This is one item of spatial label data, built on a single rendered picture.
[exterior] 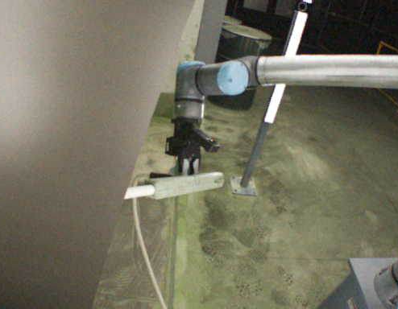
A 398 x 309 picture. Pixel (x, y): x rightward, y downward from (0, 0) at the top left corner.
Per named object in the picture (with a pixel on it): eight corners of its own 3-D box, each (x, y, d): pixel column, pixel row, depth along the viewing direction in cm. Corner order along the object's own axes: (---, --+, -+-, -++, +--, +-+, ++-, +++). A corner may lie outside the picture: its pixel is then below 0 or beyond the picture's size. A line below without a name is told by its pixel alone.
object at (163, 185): (176, 166, 107) (229, 173, 93) (175, 179, 107) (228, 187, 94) (50, 175, 69) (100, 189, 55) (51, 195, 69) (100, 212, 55)
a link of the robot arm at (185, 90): (196, 57, 81) (170, 62, 87) (192, 100, 81) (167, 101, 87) (214, 65, 88) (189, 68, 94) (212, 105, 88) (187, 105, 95)
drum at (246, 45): (200, 90, 363) (213, 21, 313) (241, 92, 381) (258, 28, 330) (214, 113, 318) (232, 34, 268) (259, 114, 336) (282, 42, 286)
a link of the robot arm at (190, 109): (209, 105, 89) (190, 100, 81) (208, 121, 89) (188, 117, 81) (186, 105, 94) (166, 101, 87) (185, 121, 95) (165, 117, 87)
